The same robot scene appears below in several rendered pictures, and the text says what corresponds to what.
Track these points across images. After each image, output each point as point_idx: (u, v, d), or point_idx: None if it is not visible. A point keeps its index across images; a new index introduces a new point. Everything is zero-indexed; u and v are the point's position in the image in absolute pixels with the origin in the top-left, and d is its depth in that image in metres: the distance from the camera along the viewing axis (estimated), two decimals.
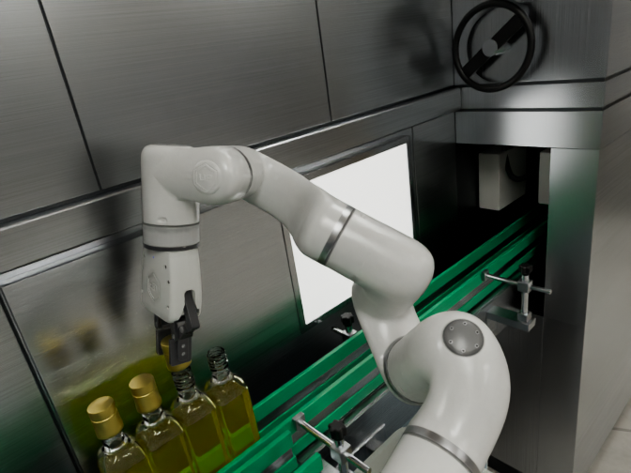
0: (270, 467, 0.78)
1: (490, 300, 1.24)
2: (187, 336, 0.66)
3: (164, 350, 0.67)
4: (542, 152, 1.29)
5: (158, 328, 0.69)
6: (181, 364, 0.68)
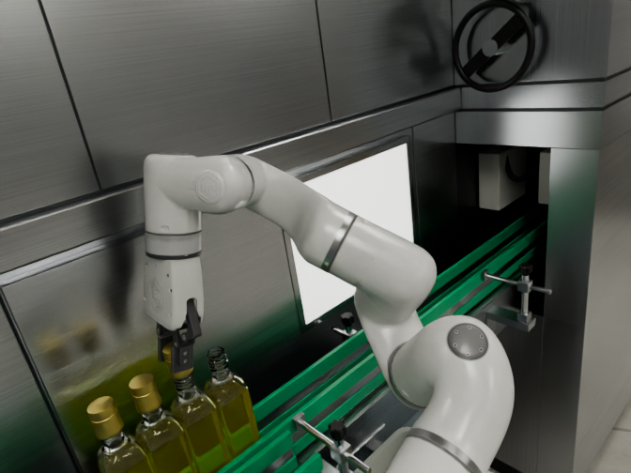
0: (270, 467, 0.78)
1: (490, 300, 1.24)
2: (189, 343, 0.66)
3: (166, 358, 0.68)
4: (542, 152, 1.29)
5: (160, 336, 0.69)
6: (183, 371, 0.69)
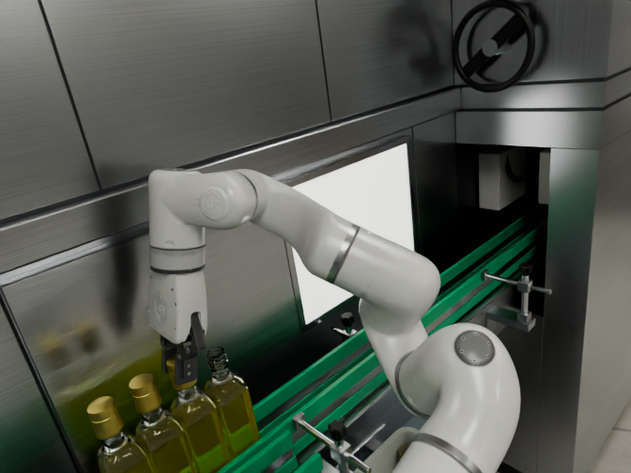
0: (270, 467, 0.78)
1: (490, 300, 1.24)
2: (192, 356, 0.67)
3: (170, 370, 0.68)
4: (542, 152, 1.29)
5: (163, 347, 0.70)
6: (187, 383, 0.69)
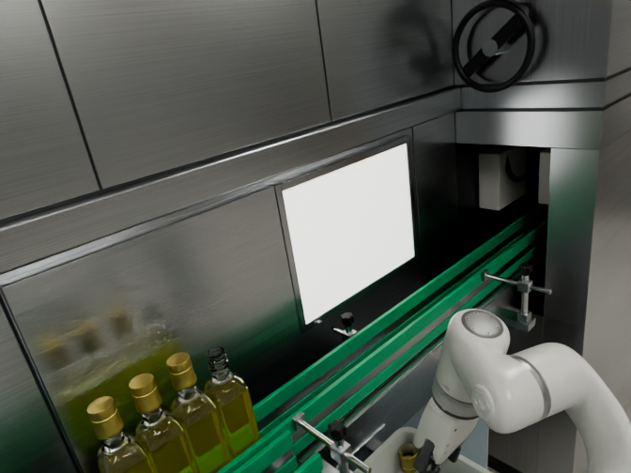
0: (270, 467, 0.78)
1: (490, 300, 1.24)
2: (427, 467, 0.69)
3: (170, 370, 0.68)
4: (542, 152, 1.29)
5: None
6: (187, 383, 0.69)
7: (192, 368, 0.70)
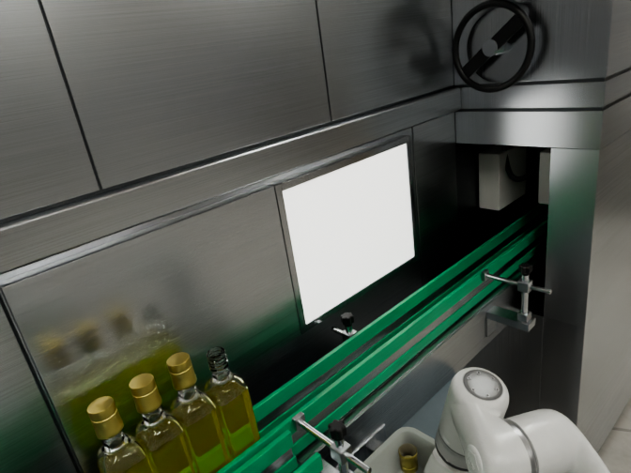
0: (270, 467, 0.78)
1: (490, 300, 1.24)
2: None
3: (170, 370, 0.68)
4: (542, 152, 1.29)
5: None
6: (187, 383, 0.69)
7: (192, 368, 0.70)
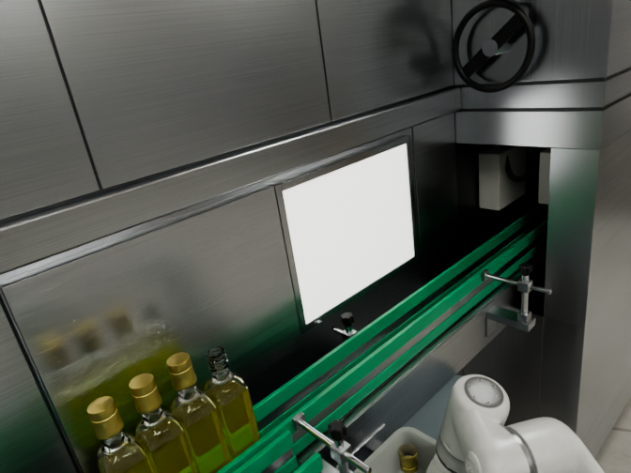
0: (270, 467, 0.78)
1: (490, 300, 1.24)
2: None
3: (170, 370, 0.68)
4: (542, 152, 1.29)
5: None
6: (187, 383, 0.69)
7: (192, 368, 0.70)
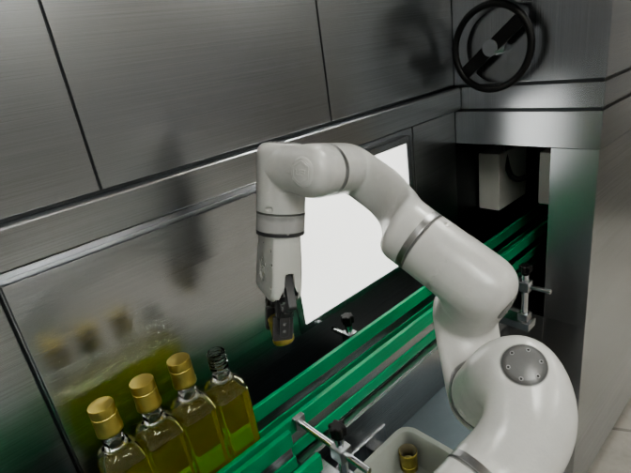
0: (270, 467, 0.78)
1: None
2: (287, 315, 0.73)
3: (170, 370, 0.68)
4: (542, 152, 1.29)
5: (268, 306, 0.78)
6: (187, 383, 0.69)
7: (192, 368, 0.70)
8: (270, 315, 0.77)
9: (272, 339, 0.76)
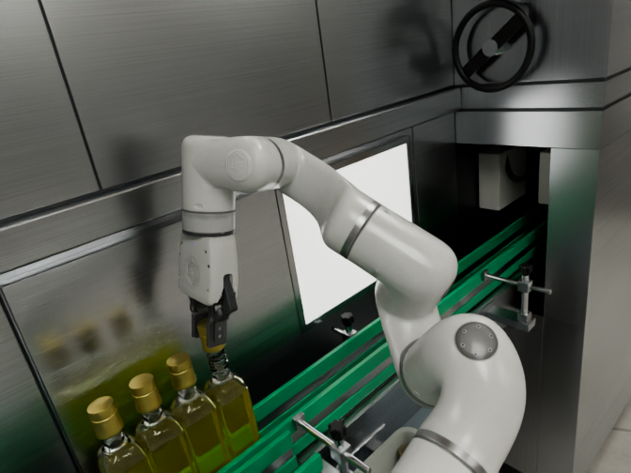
0: (270, 467, 0.78)
1: (490, 300, 1.24)
2: (223, 319, 0.69)
3: (170, 370, 0.68)
4: (542, 152, 1.29)
5: (193, 312, 0.72)
6: (187, 383, 0.69)
7: (192, 368, 0.70)
8: (198, 322, 0.72)
9: (204, 346, 0.71)
